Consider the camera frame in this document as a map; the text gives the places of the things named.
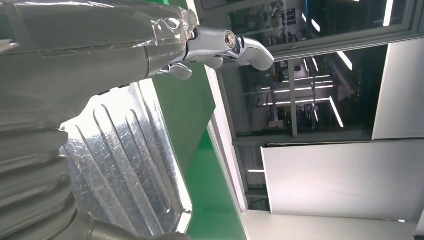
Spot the dark window frame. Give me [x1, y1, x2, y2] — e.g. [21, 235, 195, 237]
[193, 0, 424, 213]

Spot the white scale with steel tray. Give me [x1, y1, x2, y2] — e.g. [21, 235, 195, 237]
[59, 78, 194, 238]

